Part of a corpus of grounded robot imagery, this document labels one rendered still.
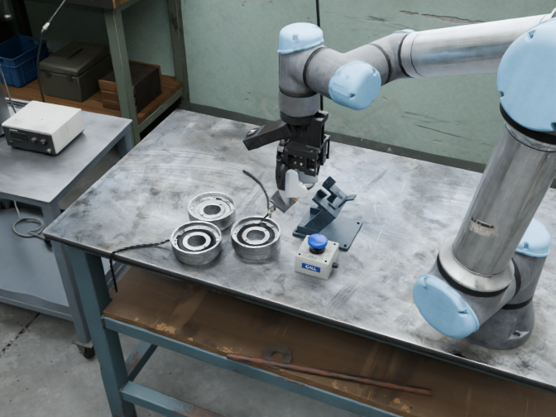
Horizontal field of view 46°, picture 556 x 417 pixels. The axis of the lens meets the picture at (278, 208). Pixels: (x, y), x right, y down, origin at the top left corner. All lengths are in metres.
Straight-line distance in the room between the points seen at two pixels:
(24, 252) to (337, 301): 1.41
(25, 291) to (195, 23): 1.53
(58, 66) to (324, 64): 2.24
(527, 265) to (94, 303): 0.99
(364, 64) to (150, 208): 0.67
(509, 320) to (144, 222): 0.79
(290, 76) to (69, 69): 2.12
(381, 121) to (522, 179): 2.15
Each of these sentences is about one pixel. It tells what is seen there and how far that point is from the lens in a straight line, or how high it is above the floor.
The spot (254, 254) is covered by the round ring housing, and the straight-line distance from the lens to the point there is 1.34.
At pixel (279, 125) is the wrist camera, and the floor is 1.09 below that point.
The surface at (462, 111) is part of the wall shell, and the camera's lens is 2.90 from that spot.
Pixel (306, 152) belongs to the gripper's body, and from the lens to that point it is 1.19.
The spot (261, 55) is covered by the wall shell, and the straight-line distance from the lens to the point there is 3.07.
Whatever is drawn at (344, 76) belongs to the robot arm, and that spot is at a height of 1.25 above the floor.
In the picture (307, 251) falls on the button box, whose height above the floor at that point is 0.84.
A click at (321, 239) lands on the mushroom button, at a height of 0.87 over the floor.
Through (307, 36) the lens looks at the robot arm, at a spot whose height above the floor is 1.28.
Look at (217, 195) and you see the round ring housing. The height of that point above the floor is 0.83.
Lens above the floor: 1.71
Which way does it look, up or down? 38 degrees down
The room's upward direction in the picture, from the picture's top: straight up
